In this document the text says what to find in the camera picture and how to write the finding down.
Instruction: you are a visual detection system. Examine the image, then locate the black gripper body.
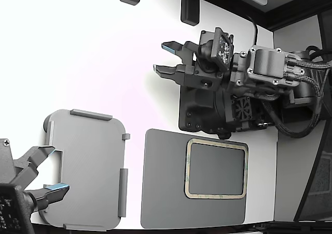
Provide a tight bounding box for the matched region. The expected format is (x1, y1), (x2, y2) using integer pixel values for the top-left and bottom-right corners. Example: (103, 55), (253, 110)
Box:
(193, 62), (231, 92)

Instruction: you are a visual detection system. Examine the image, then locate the gray gripper finger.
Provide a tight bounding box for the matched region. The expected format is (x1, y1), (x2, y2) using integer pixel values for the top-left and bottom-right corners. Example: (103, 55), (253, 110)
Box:
(24, 183), (71, 212)
(24, 145), (63, 169)

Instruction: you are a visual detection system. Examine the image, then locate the gray gripper body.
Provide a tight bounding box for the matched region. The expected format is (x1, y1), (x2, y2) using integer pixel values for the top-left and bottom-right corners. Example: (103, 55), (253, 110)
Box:
(0, 137), (39, 192)

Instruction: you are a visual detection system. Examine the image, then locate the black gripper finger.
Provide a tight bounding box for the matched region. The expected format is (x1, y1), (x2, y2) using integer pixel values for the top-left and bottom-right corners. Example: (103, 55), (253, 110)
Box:
(160, 40), (198, 63)
(153, 63), (195, 86)

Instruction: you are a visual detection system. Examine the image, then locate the beige rectangular adhesive frame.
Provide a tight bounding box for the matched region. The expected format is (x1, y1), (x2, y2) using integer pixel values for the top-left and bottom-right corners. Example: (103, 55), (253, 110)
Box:
(184, 138), (249, 200)

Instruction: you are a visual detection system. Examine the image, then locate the light gray holder plate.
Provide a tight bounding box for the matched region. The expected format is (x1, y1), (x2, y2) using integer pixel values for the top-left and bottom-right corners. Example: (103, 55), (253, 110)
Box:
(42, 108), (131, 232)

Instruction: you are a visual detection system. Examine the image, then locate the dark gray mat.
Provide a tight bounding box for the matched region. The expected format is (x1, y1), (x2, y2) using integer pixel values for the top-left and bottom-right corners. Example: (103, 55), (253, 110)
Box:
(140, 128), (250, 230)

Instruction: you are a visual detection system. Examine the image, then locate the wrist camera with circuit board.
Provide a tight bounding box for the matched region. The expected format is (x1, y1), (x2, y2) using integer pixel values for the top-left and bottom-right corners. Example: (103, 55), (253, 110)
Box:
(198, 27), (235, 73)

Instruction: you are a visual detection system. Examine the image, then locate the camera module on gray mount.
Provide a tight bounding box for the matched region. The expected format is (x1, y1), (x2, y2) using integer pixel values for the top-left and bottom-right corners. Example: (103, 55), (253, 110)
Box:
(0, 183), (37, 234)

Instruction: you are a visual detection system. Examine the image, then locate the black bracket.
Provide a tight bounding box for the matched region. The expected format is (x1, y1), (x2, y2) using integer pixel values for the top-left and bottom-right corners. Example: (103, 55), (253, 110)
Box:
(179, 0), (201, 26)

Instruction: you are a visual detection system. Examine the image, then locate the thin black cable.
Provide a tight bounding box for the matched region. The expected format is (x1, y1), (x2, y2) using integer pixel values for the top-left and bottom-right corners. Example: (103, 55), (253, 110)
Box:
(243, 15), (259, 47)

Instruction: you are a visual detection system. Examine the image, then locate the black enclosure frame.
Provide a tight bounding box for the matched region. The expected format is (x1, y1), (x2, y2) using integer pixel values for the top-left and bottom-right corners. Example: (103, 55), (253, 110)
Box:
(199, 0), (332, 34)

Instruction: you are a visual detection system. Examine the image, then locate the looped braided black cable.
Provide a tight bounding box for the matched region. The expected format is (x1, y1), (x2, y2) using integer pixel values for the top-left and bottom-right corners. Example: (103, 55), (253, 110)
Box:
(260, 67), (332, 139)

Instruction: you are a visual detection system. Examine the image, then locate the braided gray cable bundle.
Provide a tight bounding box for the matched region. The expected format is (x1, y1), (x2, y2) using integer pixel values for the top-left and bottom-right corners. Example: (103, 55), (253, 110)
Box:
(285, 59), (332, 76)

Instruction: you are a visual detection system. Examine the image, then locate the black edge rail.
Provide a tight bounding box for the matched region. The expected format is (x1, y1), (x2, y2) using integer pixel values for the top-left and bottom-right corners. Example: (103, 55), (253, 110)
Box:
(253, 220), (332, 234)

